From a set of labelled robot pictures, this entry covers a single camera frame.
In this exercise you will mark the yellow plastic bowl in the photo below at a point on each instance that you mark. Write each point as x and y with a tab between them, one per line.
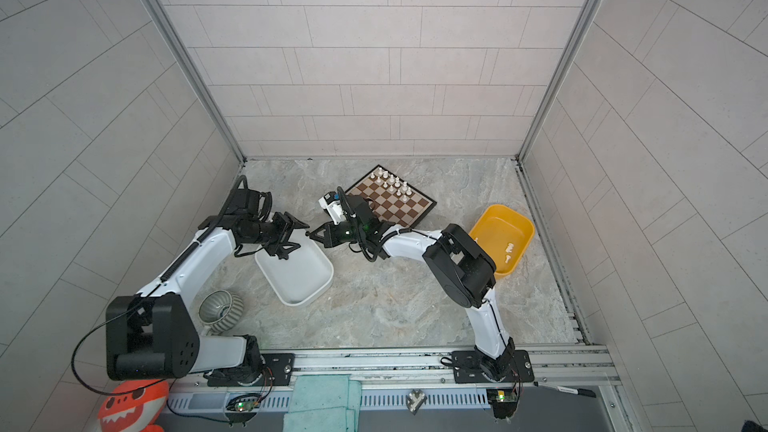
504	234

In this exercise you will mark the striped grey cup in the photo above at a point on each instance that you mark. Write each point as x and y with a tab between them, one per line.
220	311

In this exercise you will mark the green cloth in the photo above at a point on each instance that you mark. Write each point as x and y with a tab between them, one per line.
324	403

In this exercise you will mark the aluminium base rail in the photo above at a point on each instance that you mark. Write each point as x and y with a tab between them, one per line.
574	365

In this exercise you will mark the white plastic tray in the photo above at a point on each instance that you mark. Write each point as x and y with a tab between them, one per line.
300	279

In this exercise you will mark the folding chess board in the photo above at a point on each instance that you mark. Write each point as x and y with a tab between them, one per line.
392	198

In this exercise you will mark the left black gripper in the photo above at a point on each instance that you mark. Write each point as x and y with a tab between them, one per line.
286	224

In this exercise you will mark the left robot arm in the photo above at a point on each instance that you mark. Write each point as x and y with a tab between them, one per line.
150	334

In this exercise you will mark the red shark plush toy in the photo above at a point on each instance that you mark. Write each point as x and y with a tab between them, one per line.
135	406

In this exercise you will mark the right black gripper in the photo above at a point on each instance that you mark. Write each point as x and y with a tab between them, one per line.
335	238

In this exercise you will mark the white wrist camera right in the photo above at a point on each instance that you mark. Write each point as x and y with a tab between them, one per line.
332	204

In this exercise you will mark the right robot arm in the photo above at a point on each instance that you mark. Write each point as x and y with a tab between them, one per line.
465	272

